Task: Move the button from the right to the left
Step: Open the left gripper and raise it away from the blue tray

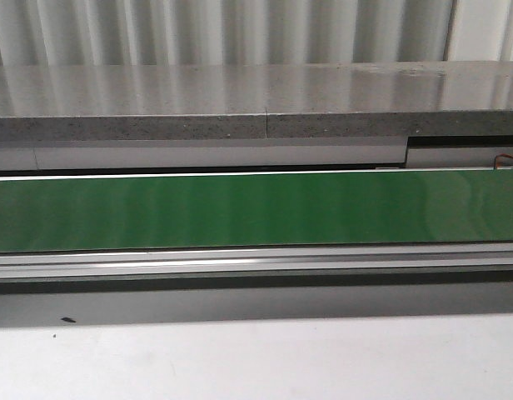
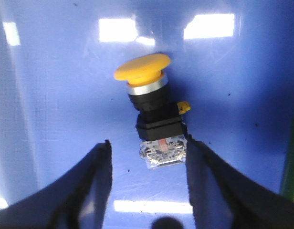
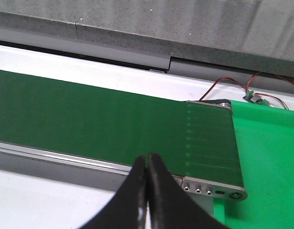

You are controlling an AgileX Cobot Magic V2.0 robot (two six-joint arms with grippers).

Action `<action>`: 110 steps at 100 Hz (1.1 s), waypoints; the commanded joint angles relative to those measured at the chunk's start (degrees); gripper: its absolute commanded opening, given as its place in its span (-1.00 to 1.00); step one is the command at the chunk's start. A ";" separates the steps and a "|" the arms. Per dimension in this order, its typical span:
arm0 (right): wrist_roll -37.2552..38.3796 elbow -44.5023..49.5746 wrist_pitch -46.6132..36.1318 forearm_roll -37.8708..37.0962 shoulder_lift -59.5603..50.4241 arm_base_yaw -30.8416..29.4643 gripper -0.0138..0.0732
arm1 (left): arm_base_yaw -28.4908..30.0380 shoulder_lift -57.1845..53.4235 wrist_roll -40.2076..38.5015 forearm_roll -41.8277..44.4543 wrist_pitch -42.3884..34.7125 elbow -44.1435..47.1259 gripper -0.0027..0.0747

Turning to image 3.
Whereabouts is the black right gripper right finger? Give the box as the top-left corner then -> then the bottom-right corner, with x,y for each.
147,153 -> 227,229

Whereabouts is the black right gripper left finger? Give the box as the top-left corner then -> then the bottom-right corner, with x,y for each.
81,156 -> 147,229

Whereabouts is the green conveyor belt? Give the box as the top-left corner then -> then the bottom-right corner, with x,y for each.
0,70 -> 243,187

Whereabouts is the bright green plastic tray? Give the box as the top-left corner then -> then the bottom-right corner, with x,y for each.
214,101 -> 294,229

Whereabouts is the small green circuit board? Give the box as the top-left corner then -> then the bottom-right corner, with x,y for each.
243,91 -> 270,106

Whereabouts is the grey stone counter slab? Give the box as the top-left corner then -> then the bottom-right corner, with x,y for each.
0,0 -> 294,77

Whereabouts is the red wire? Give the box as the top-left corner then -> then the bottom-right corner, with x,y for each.
199,77 -> 248,101
246,71 -> 294,93

